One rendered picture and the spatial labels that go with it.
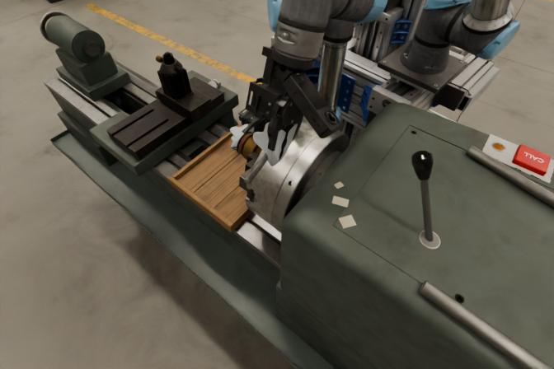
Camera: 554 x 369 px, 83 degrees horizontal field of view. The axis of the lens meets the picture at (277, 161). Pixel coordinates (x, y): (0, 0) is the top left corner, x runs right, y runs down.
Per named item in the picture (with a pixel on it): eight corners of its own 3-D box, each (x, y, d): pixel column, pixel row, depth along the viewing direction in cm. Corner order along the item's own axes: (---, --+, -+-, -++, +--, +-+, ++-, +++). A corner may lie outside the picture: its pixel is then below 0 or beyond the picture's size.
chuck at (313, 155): (341, 181, 104) (358, 111, 80) (284, 253, 90) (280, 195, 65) (333, 175, 106) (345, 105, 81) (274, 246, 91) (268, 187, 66)
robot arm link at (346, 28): (359, -22, 88) (335, 114, 125) (320, -21, 88) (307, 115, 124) (368, -6, 81) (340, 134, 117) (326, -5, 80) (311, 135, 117)
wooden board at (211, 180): (298, 165, 118) (299, 158, 115) (232, 233, 99) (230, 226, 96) (240, 130, 130) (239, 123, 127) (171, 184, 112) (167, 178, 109)
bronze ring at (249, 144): (278, 136, 91) (254, 123, 94) (256, 155, 86) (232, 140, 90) (278, 156, 98) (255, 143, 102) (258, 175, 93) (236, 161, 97)
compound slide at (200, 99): (213, 108, 123) (210, 97, 119) (193, 122, 118) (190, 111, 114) (178, 88, 131) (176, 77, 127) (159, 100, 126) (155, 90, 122)
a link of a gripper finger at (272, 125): (276, 142, 59) (287, 100, 55) (284, 147, 58) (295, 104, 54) (260, 149, 56) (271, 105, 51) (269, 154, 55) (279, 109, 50)
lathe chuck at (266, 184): (333, 175, 106) (345, 105, 81) (274, 246, 91) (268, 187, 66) (311, 163, 110) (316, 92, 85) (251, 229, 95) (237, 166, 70)
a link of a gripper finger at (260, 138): (254, 153, 63) (263, 112, 58) (277, 167, 61) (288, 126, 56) (244, 158, 61) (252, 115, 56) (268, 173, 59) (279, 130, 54)
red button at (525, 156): (546, 161, 69) (552, 156, 67) (540, 179, 65) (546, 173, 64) (516, 149, 71) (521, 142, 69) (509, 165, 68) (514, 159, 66)
